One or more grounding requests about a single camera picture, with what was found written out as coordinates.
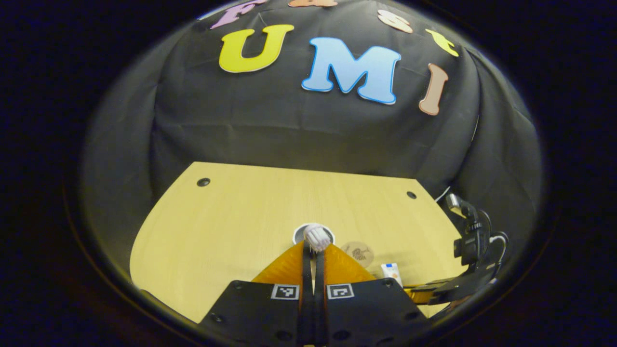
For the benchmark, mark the black backdrop cloth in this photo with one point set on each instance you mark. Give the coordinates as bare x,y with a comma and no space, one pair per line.
289,135

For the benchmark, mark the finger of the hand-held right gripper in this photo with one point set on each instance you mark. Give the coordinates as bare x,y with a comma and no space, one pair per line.
458,288

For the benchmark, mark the round wooden coaster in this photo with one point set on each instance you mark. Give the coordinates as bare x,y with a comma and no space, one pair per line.
359,253

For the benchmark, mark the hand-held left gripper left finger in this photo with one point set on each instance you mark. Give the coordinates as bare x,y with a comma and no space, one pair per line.
307,308

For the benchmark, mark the pink toothbrush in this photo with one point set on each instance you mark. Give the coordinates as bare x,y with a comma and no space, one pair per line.
317,237

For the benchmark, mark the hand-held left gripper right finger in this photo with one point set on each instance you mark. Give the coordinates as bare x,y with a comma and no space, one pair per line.
320,308

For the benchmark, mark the light wooden desktop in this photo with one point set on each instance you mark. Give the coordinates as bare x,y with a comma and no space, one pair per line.
217,231

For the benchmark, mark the white toothpaste tube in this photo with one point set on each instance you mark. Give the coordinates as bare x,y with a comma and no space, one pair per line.
391,272

